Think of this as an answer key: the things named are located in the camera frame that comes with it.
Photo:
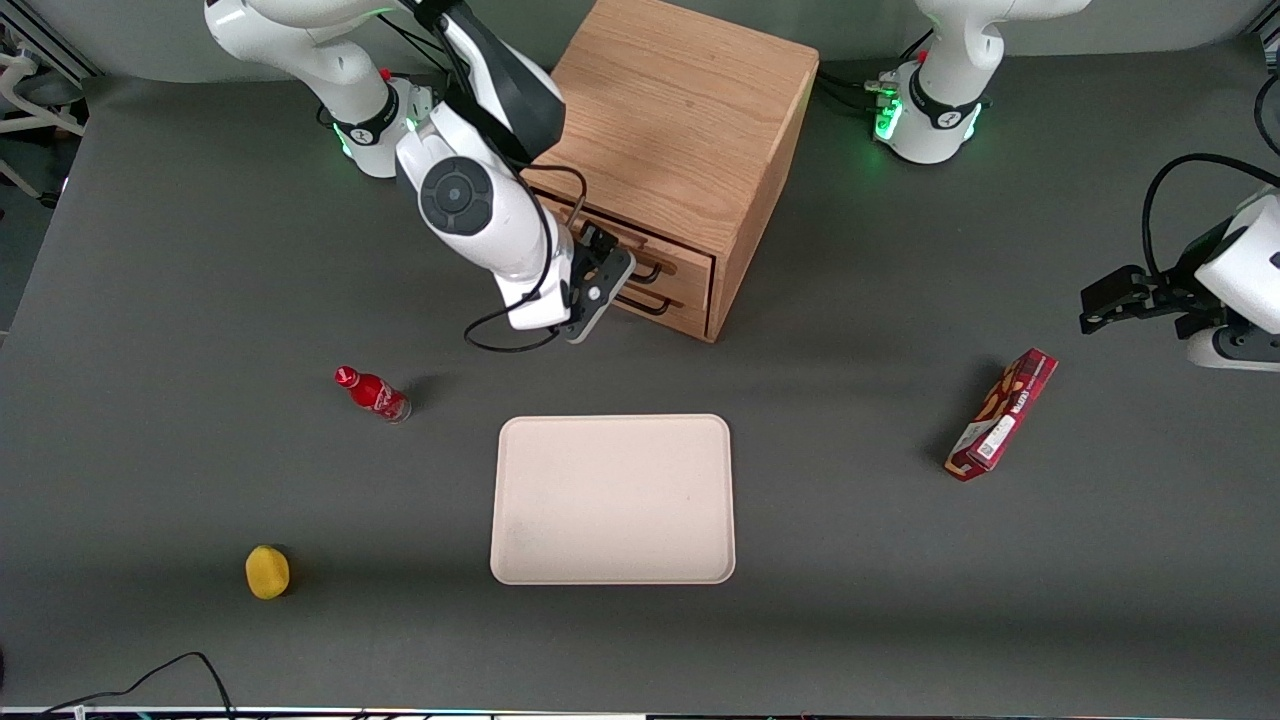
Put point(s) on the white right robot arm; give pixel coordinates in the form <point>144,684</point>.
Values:
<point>480,230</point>

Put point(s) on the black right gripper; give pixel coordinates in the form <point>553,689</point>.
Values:
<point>585,252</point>

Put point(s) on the yellow lemon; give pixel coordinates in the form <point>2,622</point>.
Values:
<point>267,572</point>

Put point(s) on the red cola bottle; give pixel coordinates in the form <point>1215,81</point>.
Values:
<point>372,393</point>

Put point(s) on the beige plastic tray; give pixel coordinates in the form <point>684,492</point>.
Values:
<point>612,500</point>

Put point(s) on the red tartan cookie box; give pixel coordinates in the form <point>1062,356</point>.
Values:
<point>1000,420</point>

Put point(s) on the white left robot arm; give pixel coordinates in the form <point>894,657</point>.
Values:
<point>940,100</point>

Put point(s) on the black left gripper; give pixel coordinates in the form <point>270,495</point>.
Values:
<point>1178,294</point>

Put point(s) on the metal frame stand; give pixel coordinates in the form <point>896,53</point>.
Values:
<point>40,118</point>

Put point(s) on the wooden drawer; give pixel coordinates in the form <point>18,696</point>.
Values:
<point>695,272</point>
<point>695,315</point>

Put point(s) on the wooden drawer cabinet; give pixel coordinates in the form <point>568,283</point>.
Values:
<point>690,110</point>

